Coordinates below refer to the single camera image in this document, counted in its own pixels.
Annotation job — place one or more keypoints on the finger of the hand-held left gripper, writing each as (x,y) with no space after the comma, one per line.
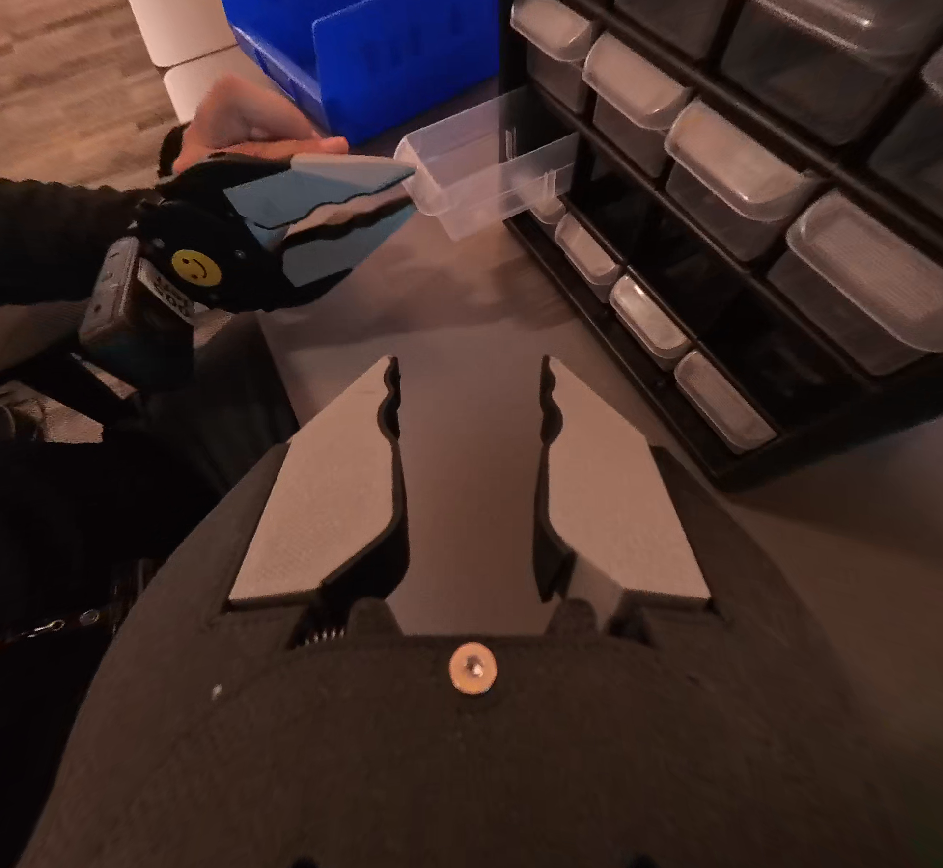
(309,183)
(339,242)

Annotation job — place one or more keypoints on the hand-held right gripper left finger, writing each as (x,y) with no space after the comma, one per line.
(324,507)

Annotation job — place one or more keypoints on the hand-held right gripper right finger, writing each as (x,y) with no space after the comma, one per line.
(626,507)

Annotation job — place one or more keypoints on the clear plastic drawer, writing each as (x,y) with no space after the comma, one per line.
(479,176)

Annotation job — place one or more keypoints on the blue plastic bin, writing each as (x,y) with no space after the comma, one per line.
(368,21)

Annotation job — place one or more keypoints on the black drawer cabinet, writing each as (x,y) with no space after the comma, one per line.
(773,360)

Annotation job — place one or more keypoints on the bank of clear drawers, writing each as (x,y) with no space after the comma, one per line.
(737,168)

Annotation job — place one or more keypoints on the person's left forearm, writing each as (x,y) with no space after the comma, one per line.
(66,242)

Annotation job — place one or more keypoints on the person's left hand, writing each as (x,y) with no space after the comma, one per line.
(243,124)

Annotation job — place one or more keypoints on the person's dark trousers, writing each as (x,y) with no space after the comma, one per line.
(74,500)

